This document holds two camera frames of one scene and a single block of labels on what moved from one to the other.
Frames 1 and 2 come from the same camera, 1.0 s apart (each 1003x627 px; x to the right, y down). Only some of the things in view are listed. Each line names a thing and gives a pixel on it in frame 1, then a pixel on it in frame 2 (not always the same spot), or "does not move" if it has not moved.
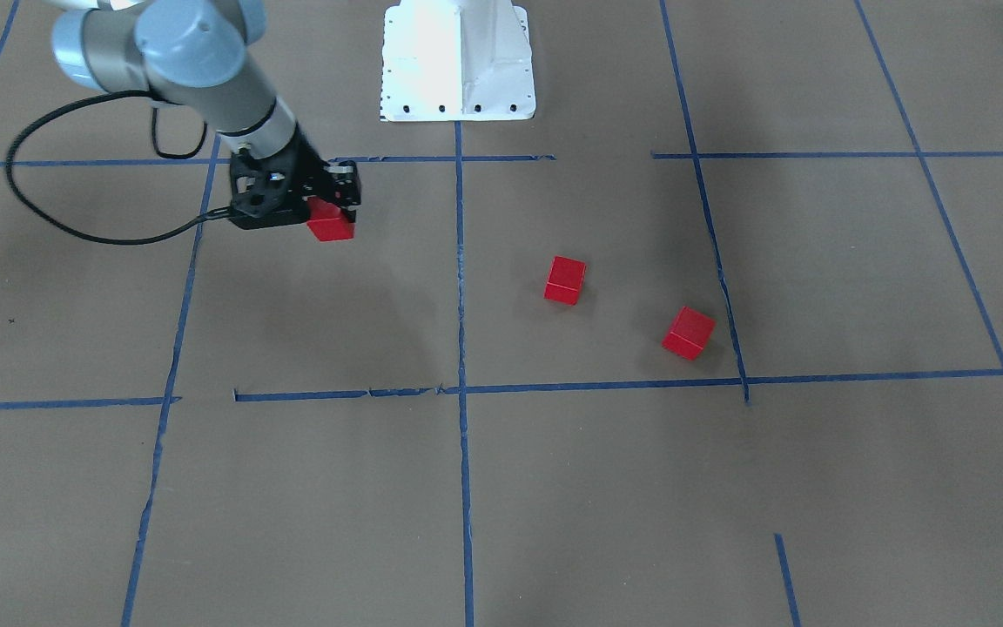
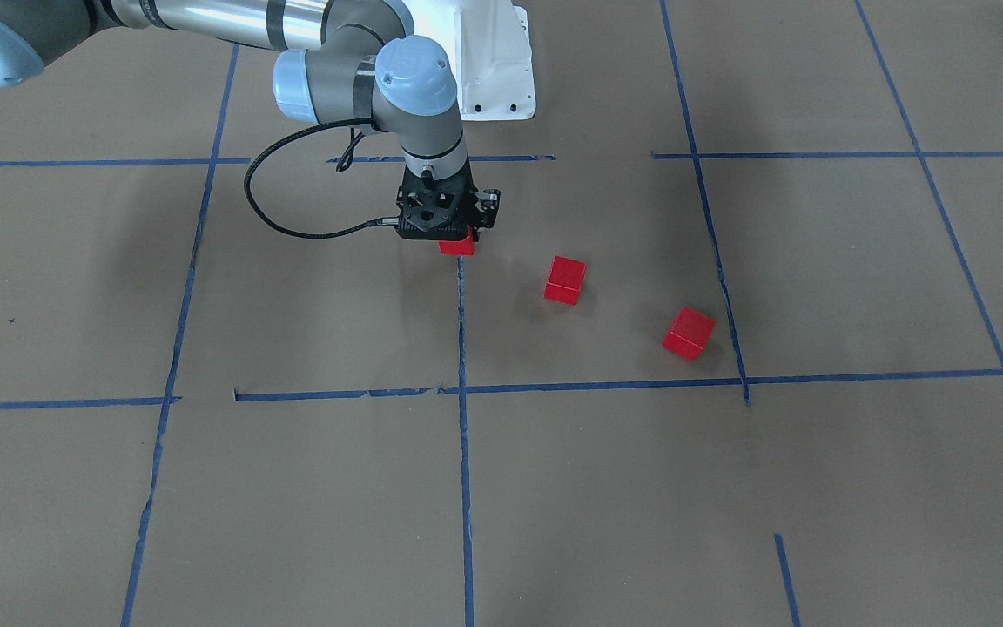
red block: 564,279 does not move
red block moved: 327,221 -> 463,247
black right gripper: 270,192 -> 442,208
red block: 689,333 does not move
